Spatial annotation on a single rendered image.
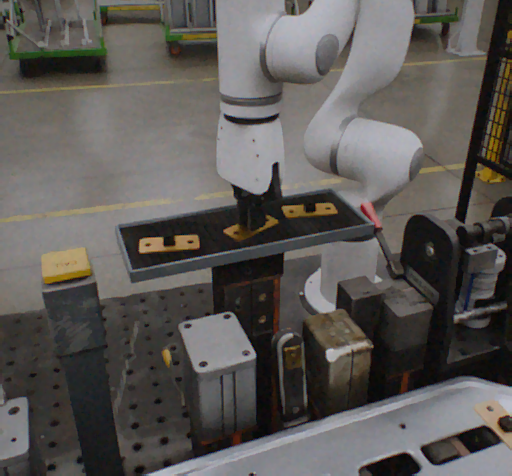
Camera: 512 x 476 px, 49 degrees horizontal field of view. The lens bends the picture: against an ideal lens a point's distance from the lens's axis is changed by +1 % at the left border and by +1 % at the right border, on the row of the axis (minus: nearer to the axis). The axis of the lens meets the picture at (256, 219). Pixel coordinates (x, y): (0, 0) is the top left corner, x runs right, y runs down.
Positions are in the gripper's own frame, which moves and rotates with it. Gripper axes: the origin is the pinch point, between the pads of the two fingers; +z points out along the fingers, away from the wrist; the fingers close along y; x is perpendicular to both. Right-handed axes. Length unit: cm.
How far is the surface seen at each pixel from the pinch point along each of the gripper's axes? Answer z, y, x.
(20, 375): 49, -46, -26
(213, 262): 3.0, 3.2, -9.8
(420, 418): 18.5, 30.8, 2.0
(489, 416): 18.2, 36.6, 8.7
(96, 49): 92, -525, 235
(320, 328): 10.6, 16.5, -2.0
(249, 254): 2.9, 5.1, -4.8
